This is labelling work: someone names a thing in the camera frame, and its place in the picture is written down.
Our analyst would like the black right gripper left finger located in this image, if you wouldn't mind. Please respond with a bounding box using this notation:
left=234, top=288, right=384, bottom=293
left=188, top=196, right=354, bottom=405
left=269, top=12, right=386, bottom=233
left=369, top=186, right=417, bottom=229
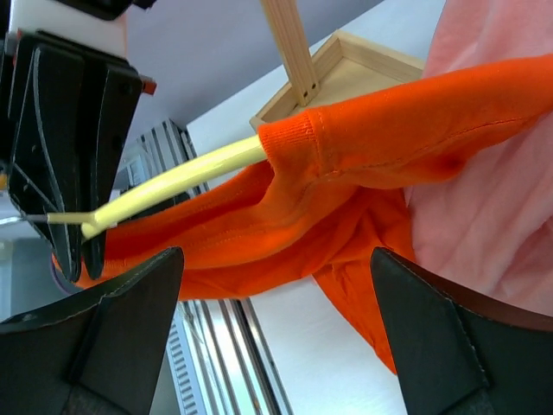
left=67, top=247, right=184, bottom=414

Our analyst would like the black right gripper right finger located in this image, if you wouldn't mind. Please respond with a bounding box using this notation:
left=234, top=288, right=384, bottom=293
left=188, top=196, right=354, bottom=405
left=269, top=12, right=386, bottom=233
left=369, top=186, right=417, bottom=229
left=371, top=248, right=491, bottom=414

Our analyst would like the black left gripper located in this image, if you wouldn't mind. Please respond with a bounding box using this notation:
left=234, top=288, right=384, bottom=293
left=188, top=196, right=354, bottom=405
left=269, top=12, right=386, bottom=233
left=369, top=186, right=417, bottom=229
left=0, top=0, right=156, bottom=284

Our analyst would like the yellow clothes hanger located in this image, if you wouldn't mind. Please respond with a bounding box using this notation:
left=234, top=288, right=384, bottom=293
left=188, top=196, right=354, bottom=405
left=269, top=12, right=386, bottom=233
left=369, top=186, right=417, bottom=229
left=1, top=135, right=267, bottom=239

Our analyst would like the orange t shirt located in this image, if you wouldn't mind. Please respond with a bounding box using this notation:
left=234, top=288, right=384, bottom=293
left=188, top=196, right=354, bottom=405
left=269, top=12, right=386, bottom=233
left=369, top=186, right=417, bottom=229
left=101, top=54, right=552, bottom=367

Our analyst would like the pink t shirt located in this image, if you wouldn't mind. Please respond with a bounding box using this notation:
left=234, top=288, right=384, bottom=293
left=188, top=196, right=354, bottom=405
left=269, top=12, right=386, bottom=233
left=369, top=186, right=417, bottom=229
left=405, top=1, right=552, bottom=315

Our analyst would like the wooden clothes rack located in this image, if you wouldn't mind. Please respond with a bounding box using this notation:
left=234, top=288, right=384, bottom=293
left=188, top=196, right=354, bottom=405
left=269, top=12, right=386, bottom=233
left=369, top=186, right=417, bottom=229
left=260, top=0, right=320, bottom=106

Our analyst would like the wooden tray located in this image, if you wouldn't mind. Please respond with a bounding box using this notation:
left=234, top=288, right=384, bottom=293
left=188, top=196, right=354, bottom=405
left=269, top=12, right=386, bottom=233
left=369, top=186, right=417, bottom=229
left=249, top=29, right=427, bottom=133

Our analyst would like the aluminium mounting rail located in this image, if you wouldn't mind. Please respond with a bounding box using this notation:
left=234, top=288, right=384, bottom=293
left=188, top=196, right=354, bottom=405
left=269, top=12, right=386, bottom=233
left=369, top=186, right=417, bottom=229
left=116, top=119, right=293, bottom=414

